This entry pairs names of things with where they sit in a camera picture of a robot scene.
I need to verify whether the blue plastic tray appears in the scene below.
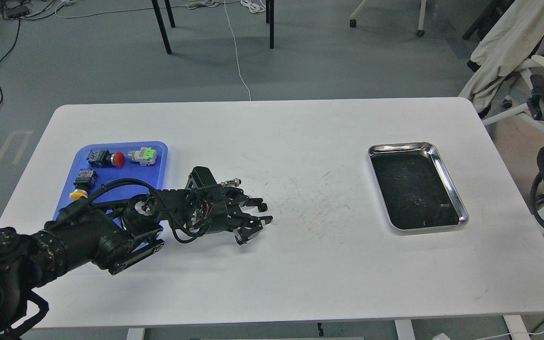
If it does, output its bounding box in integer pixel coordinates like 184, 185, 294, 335
52, 141, 168, 219

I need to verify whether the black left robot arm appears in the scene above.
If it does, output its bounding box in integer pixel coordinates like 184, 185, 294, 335
0, 166, 273, 340

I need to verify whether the yellow push button switch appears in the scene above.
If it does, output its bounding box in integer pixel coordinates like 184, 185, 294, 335
69, 169, 98, 202

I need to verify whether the black table leg pair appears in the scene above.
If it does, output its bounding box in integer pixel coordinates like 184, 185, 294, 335
264, 0, 275, 49

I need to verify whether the white chair base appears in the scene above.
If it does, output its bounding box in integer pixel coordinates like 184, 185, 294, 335
348, 0, 429, 38

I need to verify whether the silver metal tray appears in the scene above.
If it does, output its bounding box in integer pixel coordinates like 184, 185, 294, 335
368, 142, 470, 234

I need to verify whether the red push button switch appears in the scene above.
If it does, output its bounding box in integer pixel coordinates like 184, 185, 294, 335
86, 149, 125, 168

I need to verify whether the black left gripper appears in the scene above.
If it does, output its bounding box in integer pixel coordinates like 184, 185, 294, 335
187, 189, 273, 245

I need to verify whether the green grey industrial switch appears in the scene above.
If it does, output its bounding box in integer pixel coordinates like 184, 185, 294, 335
127, 147, 158, 166

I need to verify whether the white floor cable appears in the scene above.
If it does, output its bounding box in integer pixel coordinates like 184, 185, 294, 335
187, 0, 266, 101

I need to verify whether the beige cloth on chair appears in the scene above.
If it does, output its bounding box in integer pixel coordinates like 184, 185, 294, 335
459, 0, 544, 118

